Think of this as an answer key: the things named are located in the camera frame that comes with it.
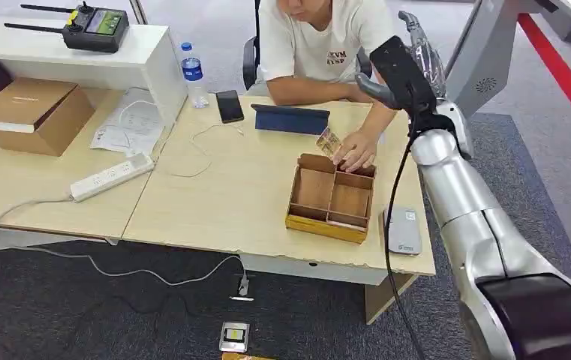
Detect pale wooden desk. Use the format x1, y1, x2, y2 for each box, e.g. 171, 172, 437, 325
0, 88, 175, 255
121, 95, 437, 327

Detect black smartphone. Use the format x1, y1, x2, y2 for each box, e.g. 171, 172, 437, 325
215, 89, 245, 125

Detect black remote controller with antennas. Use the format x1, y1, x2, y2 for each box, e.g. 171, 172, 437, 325
3, 1, 131, 55

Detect stack of printed cards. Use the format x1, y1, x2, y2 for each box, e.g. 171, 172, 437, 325
315, 127, 343, 160

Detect metal floor socket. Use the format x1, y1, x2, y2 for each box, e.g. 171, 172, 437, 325
218, 322, 251, 354

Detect brown cardboard box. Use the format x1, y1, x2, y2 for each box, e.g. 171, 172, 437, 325
0, 76, 96, 158

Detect white desk shelf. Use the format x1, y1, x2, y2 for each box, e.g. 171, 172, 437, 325
0, 14, 188, 131

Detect white power strip cable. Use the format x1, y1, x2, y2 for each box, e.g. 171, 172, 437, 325
0, 195, 256, 303

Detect wooden compartment box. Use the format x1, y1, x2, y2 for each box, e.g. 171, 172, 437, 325
284, 152, 377, 245

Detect grey power bank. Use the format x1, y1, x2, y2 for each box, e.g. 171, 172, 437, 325
383, 205, 423, 257

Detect clear water bottle blue cap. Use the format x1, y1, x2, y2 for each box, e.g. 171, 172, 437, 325
180, 42, 211, 110

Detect person's left hand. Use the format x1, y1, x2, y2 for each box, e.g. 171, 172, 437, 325
332, 130, 379, 174

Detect white panel with speaker grille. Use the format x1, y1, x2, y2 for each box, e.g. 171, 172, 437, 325
445, 0, 540, 119

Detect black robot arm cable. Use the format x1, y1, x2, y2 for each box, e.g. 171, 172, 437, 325
383, 111, 431, 360

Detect person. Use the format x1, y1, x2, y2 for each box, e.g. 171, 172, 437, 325
257, 0, 398, 174

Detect white paper sheets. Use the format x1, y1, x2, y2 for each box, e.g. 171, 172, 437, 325
89, 88, 167, 158

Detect thin white charging cable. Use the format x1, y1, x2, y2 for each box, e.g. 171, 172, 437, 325
167, 122, 245, 179

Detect white power strip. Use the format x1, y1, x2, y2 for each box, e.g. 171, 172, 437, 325
69, 152, 156, 204

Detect tablet in blue case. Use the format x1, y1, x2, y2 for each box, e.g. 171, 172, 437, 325
251, 103, 332, 137

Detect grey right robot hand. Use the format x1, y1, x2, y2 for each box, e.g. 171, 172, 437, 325
354, 10, 448, 129

